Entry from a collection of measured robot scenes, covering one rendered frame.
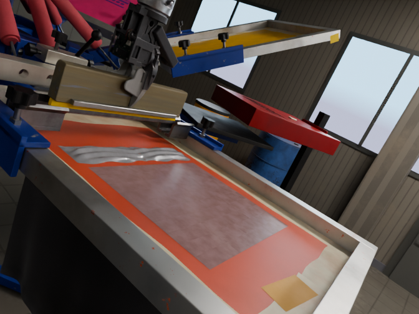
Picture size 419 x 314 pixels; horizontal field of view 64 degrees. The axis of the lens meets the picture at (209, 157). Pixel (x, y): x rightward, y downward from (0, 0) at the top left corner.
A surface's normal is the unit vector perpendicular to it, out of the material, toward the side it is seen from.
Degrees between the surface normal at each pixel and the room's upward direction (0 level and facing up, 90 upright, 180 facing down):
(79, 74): 89
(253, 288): 0
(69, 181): 0
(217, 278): 0
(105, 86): 89
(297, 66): 90
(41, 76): 90
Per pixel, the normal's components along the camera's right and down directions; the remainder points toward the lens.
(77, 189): 0.40, -0.88
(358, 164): -0.59, -0.03
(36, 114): 0.75, 0.48
